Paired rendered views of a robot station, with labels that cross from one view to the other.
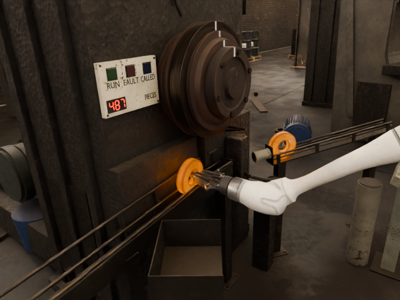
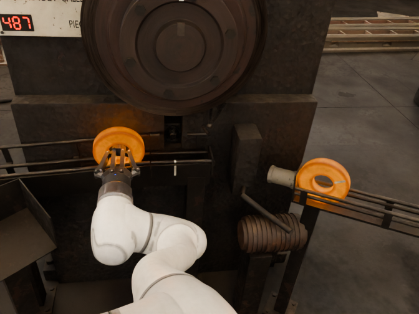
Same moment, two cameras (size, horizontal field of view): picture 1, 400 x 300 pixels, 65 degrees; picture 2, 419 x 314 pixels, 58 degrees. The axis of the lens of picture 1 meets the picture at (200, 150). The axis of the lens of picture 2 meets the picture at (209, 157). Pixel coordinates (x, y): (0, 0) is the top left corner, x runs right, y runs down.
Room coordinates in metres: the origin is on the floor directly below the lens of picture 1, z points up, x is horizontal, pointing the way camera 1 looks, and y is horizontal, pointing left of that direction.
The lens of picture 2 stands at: (0.67, -0.78, 1.43)
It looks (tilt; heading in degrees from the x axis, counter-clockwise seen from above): 36 degrees down; 41
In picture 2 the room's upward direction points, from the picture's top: 5 degrees clockwise
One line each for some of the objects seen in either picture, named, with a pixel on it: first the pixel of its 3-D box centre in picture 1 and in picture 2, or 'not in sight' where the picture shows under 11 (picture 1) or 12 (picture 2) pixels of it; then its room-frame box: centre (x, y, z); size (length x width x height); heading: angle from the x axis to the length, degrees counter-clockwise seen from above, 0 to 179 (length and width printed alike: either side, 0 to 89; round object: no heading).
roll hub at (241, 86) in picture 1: (230, 83); (179, 44); (1.27, -0.13, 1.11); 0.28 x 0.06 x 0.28; 142
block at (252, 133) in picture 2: (236, 157); (242, 159); (1.53, -0.19, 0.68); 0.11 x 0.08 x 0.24; 52
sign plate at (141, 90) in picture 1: (130, 85); (44, 1); (1.13, 0.24, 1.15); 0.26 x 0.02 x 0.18; 142
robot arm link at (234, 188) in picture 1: (237, 189); (115, 199); (1.06, -0.14, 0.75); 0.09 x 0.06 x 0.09; 143
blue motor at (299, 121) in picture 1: (296, 131); not in sight; (3.37, -1.10, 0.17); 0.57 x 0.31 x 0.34; 162
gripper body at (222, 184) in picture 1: (221, 183); (116, 179); (1.10, -0.08, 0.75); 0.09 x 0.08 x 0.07; 53
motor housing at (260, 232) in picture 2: (266, 223); (262, 269); (1.51, -0.37, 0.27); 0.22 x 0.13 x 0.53; 142
